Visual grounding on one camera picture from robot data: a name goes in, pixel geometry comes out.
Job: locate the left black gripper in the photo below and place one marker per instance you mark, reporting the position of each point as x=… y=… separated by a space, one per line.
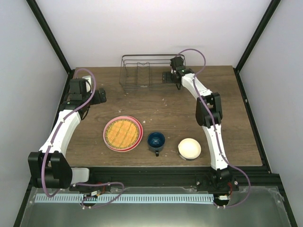
x=97 y=100

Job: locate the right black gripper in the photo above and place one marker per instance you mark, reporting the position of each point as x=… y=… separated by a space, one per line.
x=164 y=74

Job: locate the black wire dish rack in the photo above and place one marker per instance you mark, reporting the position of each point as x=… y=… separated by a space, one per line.
x=143 y=73

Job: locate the white bowl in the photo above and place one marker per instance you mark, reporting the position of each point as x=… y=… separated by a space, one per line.
x=189 y=149

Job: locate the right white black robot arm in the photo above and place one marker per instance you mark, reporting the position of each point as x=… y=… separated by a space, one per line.
x=209 y=114

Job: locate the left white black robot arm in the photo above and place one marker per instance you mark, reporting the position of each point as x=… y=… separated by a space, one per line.
x=48 y=166

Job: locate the orange woven plate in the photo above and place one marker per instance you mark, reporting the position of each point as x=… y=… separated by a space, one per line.
x=121 y=134

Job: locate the pink red plate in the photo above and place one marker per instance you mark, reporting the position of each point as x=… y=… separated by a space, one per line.
x=140 y=133

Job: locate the dark blue mug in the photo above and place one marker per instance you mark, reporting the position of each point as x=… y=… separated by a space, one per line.
x=156 y=142

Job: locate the light blue slotted strip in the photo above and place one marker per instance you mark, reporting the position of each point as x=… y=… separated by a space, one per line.
x=128 y=198

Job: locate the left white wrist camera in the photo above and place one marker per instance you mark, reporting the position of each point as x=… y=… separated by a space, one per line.
x=88 y=83

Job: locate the black aluminium frame rail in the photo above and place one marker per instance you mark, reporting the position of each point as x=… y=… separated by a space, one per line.
x=202 y=178

